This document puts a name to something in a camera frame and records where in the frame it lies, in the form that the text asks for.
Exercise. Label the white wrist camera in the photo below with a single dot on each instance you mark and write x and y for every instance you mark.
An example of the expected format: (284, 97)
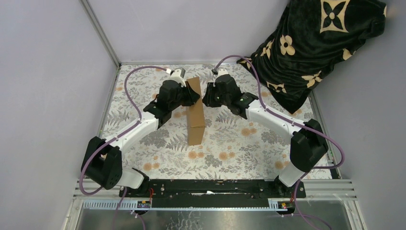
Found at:
(177, 75)
(219, 72)

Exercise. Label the floral patterned table mat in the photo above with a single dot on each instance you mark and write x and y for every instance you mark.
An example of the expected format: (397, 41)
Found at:
(232, 147)

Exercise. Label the brown cardboard box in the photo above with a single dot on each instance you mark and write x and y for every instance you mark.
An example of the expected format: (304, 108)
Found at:
(195, 115)

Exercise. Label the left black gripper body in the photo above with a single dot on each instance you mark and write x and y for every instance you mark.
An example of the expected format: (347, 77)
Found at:
(183, 98)

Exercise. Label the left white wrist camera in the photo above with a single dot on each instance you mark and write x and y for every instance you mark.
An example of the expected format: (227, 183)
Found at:
(177, 75)

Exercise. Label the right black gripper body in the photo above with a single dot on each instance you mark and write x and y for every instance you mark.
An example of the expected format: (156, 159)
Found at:
(214, 98)

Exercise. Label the aluminium frame rail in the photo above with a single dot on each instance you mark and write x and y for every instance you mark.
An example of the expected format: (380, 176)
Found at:
(322, 189)

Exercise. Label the black floral blanket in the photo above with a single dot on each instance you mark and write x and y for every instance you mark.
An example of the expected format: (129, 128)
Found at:
(311, 37)

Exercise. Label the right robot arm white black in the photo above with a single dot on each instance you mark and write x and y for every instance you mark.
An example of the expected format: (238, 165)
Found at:
(306, 139)

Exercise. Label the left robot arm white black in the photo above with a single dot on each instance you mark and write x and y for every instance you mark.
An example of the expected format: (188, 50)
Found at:
(103, 158)

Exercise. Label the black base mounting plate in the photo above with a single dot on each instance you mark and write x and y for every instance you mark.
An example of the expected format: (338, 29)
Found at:
(202, 193)

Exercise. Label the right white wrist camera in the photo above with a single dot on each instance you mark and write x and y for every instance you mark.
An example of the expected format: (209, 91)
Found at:
(219, 72)

